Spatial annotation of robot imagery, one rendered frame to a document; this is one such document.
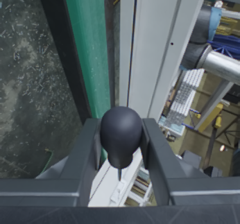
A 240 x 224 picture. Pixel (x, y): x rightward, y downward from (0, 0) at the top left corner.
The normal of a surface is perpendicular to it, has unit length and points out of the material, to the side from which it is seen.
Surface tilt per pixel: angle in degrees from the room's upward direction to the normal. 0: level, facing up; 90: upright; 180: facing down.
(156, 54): 90
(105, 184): 90
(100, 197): 90
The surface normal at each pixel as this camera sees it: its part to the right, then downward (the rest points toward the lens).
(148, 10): -0.49, 0.70
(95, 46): 0.87, 0.40
